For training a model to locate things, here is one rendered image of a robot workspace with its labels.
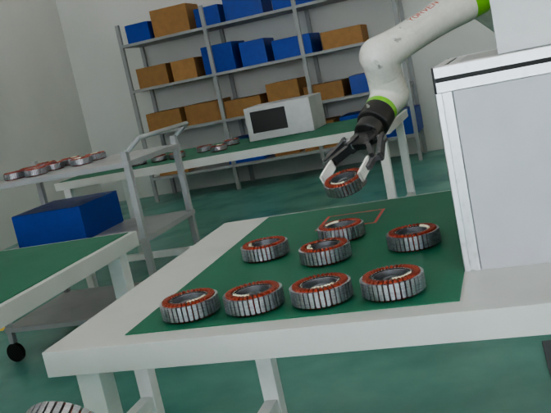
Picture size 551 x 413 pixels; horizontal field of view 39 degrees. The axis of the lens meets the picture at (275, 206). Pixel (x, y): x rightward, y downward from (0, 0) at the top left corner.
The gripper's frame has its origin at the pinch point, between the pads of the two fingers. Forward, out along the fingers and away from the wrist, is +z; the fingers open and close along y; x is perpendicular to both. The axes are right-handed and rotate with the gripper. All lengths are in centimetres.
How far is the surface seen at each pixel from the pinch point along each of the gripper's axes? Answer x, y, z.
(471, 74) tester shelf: 38, -57, 25
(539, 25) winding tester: 40, -68, 16
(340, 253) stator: 8.9, -21.1, 37.5
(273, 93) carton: -223, 406, -433
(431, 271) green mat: 10, -45, 44
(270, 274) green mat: 11.3, -8.2, 45.7
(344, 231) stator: 2.5, -12.6, 24.1
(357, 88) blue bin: -249, 321, -454
